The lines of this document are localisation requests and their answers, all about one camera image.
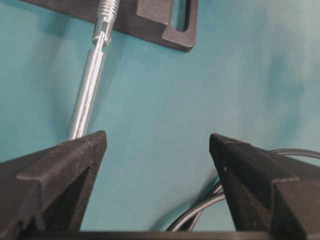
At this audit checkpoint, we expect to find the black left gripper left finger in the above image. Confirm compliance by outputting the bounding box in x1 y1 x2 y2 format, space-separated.
0 130 107 233

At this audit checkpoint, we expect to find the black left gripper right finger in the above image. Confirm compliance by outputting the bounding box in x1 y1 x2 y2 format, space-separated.
209 133 320 234

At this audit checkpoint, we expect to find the black USB cable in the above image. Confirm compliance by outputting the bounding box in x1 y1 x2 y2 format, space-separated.
164 148 320 232

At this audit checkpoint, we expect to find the silver threaded vise screw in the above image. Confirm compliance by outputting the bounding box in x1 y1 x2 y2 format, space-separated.
68 0 120 140

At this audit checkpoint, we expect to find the black bench vise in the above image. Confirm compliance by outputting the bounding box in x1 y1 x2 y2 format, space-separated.
29 0 198 52

